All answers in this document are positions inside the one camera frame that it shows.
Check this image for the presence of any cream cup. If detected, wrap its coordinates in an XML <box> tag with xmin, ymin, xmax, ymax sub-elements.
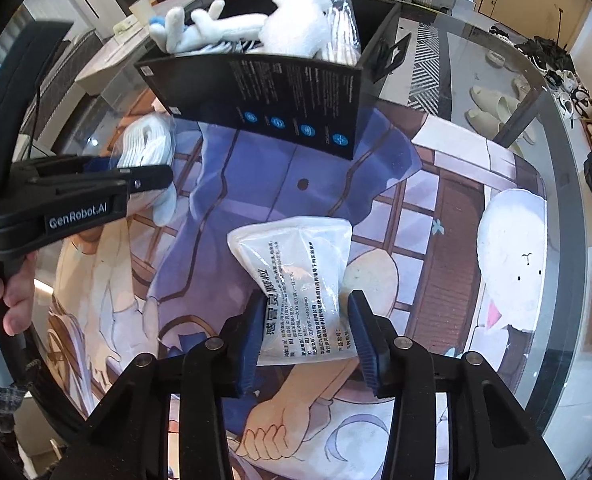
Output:
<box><xmin>128</xmin><ymin>0</ymin><xmax>158</xmax><ymax>27</ymax></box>

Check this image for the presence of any beige slipper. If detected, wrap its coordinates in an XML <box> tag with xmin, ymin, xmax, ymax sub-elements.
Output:
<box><xmin>466</xmin><ymin>107</ymin><xmax>514</xmax><ymax>137</ymax></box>
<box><xmin>470</xmin><ymin>85</ymin><xmax>520</xmax><ymax>117</ymax></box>

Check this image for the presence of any scattered sneakers pile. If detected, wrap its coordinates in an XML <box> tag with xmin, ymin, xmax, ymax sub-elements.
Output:
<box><xmin>490</xmin><ymin>25</ymin><xmax>592</xmax><ymax>117</ymax></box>

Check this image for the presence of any printed cartoon mat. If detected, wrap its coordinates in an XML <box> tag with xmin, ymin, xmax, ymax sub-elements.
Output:
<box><xmin>41</xmin><ymin>95</ymin><xmax>549</xmax><ymax>480</ymax></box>

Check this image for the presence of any logo bag of white laces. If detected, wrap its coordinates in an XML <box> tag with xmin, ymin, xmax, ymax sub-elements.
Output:
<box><xmin>321</xmin><ymin>0</ymin><xmax>365</xmax><ymax>67</ymax></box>

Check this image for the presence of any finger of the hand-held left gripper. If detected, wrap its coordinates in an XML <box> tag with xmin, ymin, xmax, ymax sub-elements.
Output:
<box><xmin>35</xmin><ymin>156</ymin><xmax>175</xmax><ymax>194</ymax></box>

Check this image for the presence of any black cardboard box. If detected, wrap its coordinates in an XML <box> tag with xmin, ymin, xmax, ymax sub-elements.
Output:
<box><xmin>133</xmin><ymin>0</ymin><xmax>413</xmax><ymax>162</ymax></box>

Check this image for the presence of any white side cabinet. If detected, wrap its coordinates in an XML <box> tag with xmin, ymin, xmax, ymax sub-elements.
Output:
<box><xmin>88</xmin><ymin>0</ymin><xmax>217</xmax><ymax>97</ymax></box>

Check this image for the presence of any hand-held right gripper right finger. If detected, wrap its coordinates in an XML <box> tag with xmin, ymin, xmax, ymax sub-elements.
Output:
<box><xmin>347</xmin><ymin>289</ymin><xmax>569</xmax><ymax>480</ymax></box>

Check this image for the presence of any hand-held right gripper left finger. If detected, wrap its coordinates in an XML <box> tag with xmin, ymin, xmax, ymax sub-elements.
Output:
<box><xmin>58</xmin><ymin>290</ymin><xmax>270</xmax><ymax>480</ymax></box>

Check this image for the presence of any clear bag of white laces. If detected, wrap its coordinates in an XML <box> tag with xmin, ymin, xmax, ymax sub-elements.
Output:
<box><xmin>108</xmin><ymin>112</ymin><xmax>179</xmax><ymax>227</ymax></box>

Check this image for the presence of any person's left hand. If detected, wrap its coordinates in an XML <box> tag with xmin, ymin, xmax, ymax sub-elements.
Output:
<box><xmin>0</xmin><ymin>252</ymin><xmax>40</xmax><ymax>337</ymax></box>

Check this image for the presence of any white bubble wrap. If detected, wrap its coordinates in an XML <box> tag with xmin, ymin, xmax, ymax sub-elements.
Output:
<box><xmin>258</xmin><ymin>0</ymin><xmax>335</xmax><ymax>59</ymax></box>

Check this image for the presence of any white and blue plush toy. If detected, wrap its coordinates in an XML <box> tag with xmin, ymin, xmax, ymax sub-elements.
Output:
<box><xmin>148</xmin><ymin>0</ymin><xmax>273</xmax><ymax>57</ymax></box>

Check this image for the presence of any black umbrella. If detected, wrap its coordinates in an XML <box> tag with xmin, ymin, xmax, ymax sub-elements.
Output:
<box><xmin>516</xmin><ymin>4</ymin><xmax>572</xmax><ymax>72</ymax></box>

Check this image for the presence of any white granule packet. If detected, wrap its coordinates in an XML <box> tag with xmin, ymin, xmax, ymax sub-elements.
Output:
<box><xmin>226</xmin><ymin>215</ymin><xmax>359</xmax><ymax>367</ymax></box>

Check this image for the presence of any black and white patterned rug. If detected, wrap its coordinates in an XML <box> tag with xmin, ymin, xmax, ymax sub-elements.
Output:
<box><xmin>406</xmin><ymin>22</ymin><xmax>457</xmax><ymax>122</ymax></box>

